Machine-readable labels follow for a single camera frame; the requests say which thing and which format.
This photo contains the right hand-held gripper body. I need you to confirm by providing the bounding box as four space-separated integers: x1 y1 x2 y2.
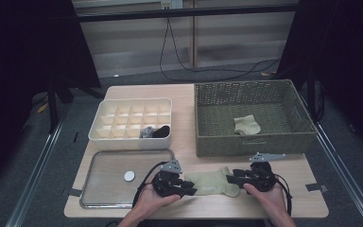
248 152 287 193

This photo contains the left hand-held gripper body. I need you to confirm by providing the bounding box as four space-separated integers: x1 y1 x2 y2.
151 159 185 199

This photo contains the cream sock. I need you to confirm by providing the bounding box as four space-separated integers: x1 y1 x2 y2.
233 114 262 136
183 166 241 199

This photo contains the black sock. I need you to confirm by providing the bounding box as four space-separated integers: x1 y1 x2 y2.
151 125 171 139

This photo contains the grey sock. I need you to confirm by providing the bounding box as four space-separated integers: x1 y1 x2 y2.
139 126 156 139

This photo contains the clear plastic lid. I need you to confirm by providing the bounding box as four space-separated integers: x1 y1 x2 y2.
79 148 175 210

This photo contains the cream divided storage box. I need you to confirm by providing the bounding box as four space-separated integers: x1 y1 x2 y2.
88 97 173 151

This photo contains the green woven basket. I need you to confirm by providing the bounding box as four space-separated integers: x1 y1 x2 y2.
194 79 318 158

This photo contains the person's left hand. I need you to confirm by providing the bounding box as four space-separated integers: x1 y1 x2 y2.
133 183 182 219

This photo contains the person's right hand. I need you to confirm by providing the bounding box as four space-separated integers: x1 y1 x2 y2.
243 181 289 219

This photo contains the grey tape piece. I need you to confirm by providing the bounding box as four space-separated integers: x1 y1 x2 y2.
61 187 83 198
305 183 330 193

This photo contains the black metal stand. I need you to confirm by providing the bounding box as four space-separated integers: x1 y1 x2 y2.
46 74 74 134

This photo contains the black curtain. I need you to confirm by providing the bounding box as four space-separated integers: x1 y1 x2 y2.
273 0 363 159
0 0 102 197

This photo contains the black horizontal bar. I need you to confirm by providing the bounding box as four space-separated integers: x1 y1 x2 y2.
75 3 300 23

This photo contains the right hand-held gripper cable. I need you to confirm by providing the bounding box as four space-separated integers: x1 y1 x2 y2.
273 173 293 218

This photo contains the metal floor rail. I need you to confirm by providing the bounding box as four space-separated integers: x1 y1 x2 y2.
5 117 66 227
297 91 363 227

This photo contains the beige vertical post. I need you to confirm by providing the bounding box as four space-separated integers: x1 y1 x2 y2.
190 0 199 69

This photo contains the black floor cable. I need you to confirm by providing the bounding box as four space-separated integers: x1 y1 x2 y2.
159 17 282 82

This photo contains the white wall outlet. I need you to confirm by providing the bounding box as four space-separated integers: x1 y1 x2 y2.
160 0 183 9

